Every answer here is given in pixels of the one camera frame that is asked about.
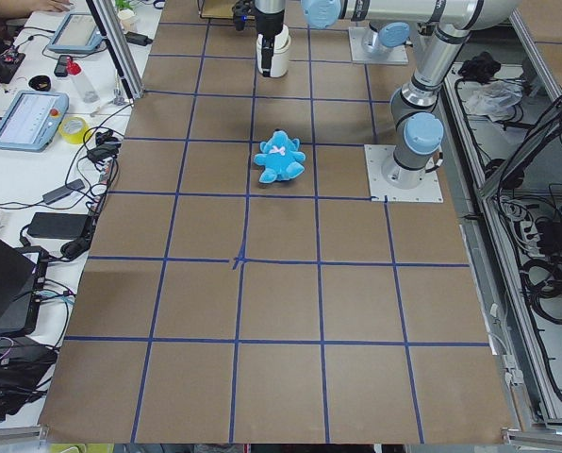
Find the clear plastic bottle red cap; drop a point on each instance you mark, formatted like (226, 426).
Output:
(81, 82)

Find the near teach pendant tablet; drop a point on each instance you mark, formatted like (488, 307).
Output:
(32, 120)

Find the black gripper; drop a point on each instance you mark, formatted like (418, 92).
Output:
(270, 20)

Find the teach pendant tablet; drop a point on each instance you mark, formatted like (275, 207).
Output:
(76, 34)
(32, 120)

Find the aluminium frame post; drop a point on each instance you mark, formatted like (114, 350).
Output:
(105, 17)

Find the black laptop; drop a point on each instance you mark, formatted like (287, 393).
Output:
(22, 274)

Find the blue teddy bear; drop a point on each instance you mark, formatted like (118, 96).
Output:
(280, 157)

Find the far teach pendant tablet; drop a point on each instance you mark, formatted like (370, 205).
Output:
(76, 34)

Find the person hand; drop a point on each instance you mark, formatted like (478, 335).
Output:
(50, 5)

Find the black round dish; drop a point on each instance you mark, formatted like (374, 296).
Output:
(40, 83)

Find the crumpled white plastic bag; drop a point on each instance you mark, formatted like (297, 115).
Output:
(496, 100)

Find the black cloth bundle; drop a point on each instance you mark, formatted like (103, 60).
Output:
(481, 68)

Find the paper cup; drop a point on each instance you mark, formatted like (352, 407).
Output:
(128, 20)

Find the yellow tape roll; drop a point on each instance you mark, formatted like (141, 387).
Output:
(74, 130)

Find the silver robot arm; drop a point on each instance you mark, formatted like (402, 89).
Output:
(419, 131)
(462, 15)

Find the black power adapter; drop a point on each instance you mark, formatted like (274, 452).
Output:
(51, 225)

